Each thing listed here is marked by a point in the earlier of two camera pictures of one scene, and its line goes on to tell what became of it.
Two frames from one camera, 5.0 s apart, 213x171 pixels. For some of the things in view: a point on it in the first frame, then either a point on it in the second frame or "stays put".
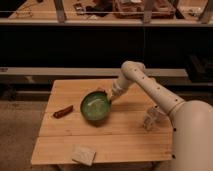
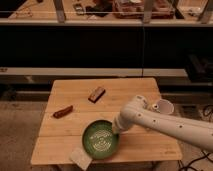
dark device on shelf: [79, 9] stays put
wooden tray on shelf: [134, 9] stays put
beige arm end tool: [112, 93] -> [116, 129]
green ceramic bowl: [95, 106] -> [100, 140]
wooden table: [133, 126] stays put
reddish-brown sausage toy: [63, 112] stays put
